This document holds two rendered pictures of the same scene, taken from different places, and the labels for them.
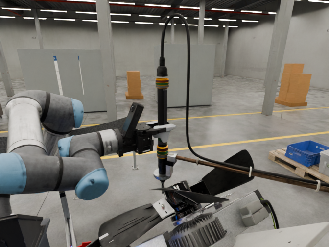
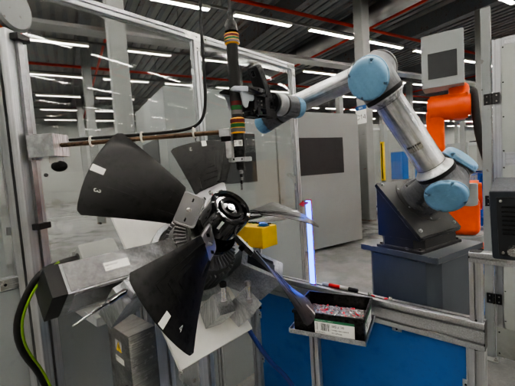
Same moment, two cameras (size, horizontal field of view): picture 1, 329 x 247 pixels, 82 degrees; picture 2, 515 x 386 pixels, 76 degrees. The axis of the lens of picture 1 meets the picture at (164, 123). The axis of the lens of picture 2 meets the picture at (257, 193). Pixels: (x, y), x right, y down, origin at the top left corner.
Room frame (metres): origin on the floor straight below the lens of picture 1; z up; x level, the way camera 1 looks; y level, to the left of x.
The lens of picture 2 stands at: (1.58, -0.22, 1.32)
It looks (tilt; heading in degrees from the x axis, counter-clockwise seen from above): 4 degrees down; 164
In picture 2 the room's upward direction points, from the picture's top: 4 degrees counter-clockwise
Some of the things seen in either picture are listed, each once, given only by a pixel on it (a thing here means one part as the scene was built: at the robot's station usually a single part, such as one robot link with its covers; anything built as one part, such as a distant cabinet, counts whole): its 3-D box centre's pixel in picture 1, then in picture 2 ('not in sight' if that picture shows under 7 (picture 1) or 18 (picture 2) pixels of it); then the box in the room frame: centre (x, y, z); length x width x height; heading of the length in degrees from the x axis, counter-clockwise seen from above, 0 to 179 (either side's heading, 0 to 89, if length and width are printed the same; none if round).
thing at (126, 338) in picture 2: not in sight; (133, 356); (0.45, -0.36, 0.73); 0.15 x 0.09 x 0.22; 31
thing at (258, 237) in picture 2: not in sight; (256, 236); (0.19, 0.16, 1.02); 0.16 x 0.10 x 0.11; 31
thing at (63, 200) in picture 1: (64, 204); (476, 285); (0.89, 0.59, 0.96); 0.03 x 0.03 x 0.20; 31
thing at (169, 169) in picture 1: (165, 164); (235, 145); (0.62, 0.00, 1.39); 0.09 x 0.07 x 0.10; 66
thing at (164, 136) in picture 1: (165, 134); (230, 100); (0.60, 0.00, 1.53); 0.09 x 0.03 x 0.06; 111
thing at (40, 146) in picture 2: not in sight; (47, 146); (0.37, -0.56, 1.44); 0.10 x 0.07 x 0.09; 66
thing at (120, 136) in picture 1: (133, 138); (260, 103); (0.57, 0.10, 1.52); 0.12 x 0.08 x 0.09; 121
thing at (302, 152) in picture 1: (308, 152); not in sight; (2.88, -2.46, 0.25); 0.60 x 0.41 x 0.22; 111
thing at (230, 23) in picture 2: (162, 125); (235, 91); (0.63, 0.01, 1.55); 0.04 x 0.04 x 0.46
